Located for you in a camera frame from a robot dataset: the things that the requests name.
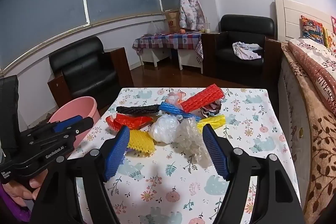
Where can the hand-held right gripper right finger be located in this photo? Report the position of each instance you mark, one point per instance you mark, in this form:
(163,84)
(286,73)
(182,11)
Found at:
(215,153)

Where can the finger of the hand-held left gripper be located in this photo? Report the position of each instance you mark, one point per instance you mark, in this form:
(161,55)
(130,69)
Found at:
(84,124)
(67,123)

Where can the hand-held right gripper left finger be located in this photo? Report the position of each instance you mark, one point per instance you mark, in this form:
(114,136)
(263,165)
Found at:
(116,151)

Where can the pink plastic bucket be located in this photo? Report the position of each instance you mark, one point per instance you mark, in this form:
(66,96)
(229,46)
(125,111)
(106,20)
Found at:
(76,107)

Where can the yellow plastic wrapper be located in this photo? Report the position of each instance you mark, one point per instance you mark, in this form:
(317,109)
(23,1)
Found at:
(212,121)

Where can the black foam net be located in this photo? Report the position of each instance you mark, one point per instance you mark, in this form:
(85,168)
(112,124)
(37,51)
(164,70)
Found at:
(136,109)

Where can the clear plastic bag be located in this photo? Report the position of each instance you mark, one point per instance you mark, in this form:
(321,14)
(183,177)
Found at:
(162,129)

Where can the person's left hand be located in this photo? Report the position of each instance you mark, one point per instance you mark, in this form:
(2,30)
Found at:
(26,188)

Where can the wide yellow foam net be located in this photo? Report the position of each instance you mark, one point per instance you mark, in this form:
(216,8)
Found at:
(140,144)

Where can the clear bubble wrap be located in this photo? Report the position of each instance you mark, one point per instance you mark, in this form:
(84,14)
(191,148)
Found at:
(190,140)

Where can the crumpled printed paper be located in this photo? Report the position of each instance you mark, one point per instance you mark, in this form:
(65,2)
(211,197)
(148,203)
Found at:
(211,108)

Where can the floral tablecloth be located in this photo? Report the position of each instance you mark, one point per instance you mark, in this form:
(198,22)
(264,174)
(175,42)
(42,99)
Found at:
(249,121)

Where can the black leather armchair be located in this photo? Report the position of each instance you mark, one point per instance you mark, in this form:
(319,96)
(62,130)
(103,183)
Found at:
(236,35)
(84,69)

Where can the large red foam net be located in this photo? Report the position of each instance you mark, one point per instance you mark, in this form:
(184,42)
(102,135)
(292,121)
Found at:
(202,99)

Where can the blue foam net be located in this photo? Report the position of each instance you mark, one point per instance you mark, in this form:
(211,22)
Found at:
(170,108)

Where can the brown leaf blanket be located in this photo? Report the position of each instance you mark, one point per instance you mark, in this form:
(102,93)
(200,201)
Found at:
(320,148)

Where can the white floral cloth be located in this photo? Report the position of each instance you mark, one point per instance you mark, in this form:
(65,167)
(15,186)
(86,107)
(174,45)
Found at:
(246,52)

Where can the crinkled transparent bag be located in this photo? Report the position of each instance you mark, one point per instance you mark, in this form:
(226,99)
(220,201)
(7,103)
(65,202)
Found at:
(155,29)

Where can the plaid tablecloth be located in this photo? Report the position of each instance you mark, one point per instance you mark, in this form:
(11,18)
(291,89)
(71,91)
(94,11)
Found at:
(168,40)

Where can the large window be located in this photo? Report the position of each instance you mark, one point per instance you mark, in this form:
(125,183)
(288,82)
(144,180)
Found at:
(52,3)

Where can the cup with straw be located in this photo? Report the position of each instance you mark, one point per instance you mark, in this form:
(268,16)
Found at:
(206,28)

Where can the brown paper bag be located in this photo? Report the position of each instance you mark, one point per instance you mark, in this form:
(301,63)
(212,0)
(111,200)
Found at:
(172,23)

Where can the floral puffer jacket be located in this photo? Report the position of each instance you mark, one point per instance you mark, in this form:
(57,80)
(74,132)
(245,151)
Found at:
(189,8)

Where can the white wooden bed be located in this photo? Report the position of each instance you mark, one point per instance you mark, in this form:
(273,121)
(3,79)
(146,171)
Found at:
(288,19)

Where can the colourful patterned pillow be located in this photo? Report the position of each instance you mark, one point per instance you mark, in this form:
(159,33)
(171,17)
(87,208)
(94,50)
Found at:
(312,28)

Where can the yellow floral pillow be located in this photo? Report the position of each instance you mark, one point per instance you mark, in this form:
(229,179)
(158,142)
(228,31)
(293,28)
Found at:
(331,40)

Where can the pink floral pillow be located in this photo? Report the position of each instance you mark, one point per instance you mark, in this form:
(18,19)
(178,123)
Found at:
(334,23)

